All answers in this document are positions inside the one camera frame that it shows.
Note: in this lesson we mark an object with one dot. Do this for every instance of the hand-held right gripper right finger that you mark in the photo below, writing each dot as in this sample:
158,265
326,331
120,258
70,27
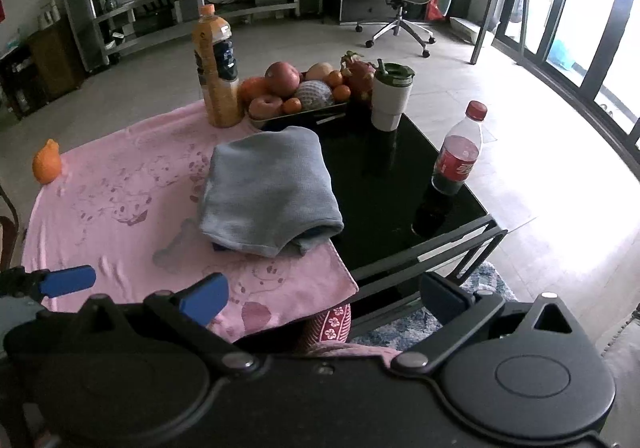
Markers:
445,297

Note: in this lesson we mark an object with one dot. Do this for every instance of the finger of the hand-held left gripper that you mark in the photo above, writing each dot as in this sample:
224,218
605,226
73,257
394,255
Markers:
67,279

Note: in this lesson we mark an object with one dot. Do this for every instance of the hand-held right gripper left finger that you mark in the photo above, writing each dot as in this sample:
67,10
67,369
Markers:
205,299

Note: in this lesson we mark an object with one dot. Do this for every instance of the grey and blue sweatshirt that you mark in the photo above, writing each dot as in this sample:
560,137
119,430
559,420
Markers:
270,188

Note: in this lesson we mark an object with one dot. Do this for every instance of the blue grey rug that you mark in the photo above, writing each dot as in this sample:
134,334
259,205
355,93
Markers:
490,278

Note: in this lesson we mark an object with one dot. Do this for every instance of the pink printed blanket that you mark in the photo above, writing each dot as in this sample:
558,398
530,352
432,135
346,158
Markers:
125,198

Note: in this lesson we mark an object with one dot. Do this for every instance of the orange plush toy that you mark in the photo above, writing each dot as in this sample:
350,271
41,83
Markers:
46,165

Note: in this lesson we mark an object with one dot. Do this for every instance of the red floral cloth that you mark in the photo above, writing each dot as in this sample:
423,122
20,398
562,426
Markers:
330,324

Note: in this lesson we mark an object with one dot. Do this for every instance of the black glass coffee table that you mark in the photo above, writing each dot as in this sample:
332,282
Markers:
390,188

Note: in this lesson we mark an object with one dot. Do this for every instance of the cola bottle red cap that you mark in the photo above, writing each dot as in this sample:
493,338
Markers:
457,152

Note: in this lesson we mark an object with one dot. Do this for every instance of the small red apple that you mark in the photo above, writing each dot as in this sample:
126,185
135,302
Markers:
266,106

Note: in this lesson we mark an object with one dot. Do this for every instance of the dark open shelf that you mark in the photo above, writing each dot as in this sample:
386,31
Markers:
17,82

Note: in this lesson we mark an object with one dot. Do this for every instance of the white tumbler green lid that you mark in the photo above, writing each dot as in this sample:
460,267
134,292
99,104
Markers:
389,97

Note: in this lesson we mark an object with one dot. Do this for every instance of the small tangerine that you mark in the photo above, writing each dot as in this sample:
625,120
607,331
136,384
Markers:
342,93
334,78
254,88
292,105

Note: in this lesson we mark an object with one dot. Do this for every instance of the black fruit tray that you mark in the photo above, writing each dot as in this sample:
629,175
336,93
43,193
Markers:
320,115

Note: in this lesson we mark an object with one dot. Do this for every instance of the orange juice bottle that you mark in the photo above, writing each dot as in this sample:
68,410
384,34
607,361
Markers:
216,77

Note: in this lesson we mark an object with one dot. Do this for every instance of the brown wooden cabinet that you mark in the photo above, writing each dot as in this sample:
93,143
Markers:
55,57

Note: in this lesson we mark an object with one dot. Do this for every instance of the melon in foam net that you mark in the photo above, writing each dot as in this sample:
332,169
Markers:
314,95

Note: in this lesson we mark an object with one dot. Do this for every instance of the large red apple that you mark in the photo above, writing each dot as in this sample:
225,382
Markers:
282,78

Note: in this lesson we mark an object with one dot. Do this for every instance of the pink dragon fruit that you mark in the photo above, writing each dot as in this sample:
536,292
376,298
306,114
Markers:
359,75

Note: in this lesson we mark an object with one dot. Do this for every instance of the yellow mango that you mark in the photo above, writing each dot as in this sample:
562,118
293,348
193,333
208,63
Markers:
319,71

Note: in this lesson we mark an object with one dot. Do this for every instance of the red bag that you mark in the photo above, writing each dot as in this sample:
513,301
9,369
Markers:
434,10

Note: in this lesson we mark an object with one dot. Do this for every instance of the glass sliding doors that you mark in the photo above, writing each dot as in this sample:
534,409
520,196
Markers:
585,2

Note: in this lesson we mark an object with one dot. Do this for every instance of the red wall sign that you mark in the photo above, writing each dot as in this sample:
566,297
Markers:
2,8

